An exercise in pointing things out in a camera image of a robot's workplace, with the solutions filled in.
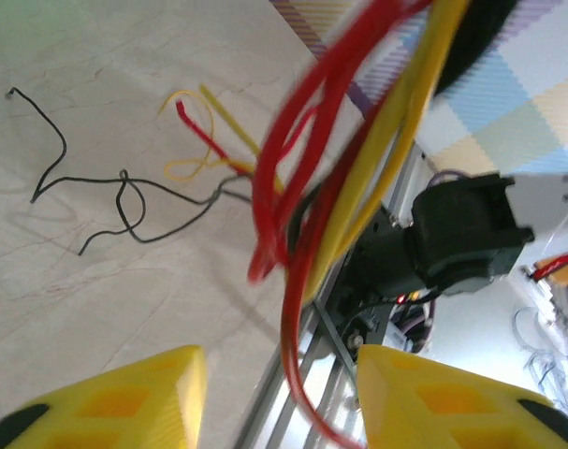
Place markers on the aluminium rail with slots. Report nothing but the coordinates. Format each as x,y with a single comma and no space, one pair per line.
330,388

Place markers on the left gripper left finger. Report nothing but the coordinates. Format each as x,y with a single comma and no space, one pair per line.
101,411

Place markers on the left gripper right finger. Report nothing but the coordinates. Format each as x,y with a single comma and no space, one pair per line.
452,411

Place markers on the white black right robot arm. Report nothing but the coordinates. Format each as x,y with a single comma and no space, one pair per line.
461,234

